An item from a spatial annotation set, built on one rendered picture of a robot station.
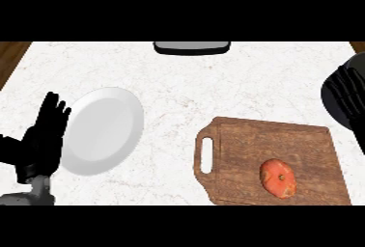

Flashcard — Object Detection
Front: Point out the grey and black appliance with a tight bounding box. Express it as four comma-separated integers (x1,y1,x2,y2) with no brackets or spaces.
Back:
152,41,232,57

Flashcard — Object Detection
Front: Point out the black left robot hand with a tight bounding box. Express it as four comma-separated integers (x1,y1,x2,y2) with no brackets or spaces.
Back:
0,91,73,185

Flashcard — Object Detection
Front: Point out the brown wooden cutting board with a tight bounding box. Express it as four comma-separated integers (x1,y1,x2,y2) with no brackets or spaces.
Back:
192,116,353,206

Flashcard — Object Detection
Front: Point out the black pot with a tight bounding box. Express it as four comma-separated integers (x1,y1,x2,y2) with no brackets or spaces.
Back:
319,52,365,132

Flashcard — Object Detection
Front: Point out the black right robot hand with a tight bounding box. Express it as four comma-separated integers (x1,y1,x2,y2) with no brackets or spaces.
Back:
324,65,365,156

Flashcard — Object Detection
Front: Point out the white oval plate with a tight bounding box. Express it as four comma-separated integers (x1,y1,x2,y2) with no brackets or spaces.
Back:
61,87,145,177

